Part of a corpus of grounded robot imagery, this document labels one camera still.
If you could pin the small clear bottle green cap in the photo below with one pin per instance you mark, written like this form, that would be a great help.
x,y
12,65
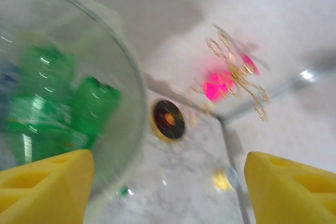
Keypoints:
x,y
124,191

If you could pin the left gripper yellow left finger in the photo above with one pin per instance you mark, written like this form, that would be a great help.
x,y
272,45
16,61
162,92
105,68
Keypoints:
x,y
39,195

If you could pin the aluminium frame post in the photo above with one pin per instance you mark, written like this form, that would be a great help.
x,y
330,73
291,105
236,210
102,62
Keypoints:
x,y
307,75

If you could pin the small yellow tin can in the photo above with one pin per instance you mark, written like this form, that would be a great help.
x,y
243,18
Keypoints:
x,y
221,179

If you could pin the pale green bin liner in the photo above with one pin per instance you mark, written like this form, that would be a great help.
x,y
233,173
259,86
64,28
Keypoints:
x,y
105,9

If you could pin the green bottle yellow cap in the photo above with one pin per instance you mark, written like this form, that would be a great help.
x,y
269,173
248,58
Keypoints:
x,y
44,77
97,108

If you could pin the pink wine glass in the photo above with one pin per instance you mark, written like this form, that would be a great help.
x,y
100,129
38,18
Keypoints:
x,y
215,87

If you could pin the grey mesh waste bin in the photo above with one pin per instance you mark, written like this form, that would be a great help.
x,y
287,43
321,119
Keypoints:
x,y
118,77

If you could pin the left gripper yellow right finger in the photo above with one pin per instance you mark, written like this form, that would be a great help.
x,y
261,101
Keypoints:
x,y
294,197

